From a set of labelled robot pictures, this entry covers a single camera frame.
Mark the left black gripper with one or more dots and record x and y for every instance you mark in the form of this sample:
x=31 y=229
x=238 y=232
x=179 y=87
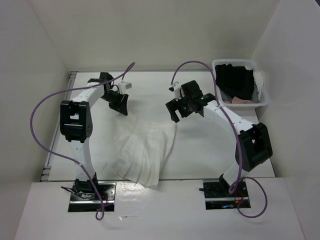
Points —
x=120 y=106

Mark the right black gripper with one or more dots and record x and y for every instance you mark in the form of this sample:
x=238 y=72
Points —
x=173 y=105

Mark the white pleated skirt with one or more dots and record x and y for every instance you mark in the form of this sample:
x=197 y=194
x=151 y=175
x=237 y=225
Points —
x=142 y=148

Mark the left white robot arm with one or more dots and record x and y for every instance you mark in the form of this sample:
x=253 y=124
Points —
x=76 y=125

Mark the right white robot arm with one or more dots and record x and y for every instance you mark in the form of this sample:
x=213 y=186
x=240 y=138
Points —
x=253 y=146

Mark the pink garment in basket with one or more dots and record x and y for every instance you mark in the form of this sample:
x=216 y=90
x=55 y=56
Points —
x=238 y=101

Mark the black skirt in basket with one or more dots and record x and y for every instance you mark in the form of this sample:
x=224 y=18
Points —
x=235 y=81

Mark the white garment in basket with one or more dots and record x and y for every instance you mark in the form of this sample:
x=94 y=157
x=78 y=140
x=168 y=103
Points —
x=258 y=78

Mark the white plastic laundry basket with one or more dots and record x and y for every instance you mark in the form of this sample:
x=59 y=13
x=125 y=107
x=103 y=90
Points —
x=263 y=99

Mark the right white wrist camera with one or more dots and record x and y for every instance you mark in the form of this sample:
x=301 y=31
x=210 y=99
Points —
x=177 y=90

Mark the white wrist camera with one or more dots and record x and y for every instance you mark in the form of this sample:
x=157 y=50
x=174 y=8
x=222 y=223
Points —
x=124 y=86
x=177 y=90

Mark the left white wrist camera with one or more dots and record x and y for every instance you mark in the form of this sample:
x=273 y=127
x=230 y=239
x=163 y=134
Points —
x=124 y=86

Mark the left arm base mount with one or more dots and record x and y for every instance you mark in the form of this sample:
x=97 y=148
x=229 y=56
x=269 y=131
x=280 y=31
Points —
x=90 y=202

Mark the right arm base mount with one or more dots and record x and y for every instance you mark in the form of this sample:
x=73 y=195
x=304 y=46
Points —
x=216 y=199

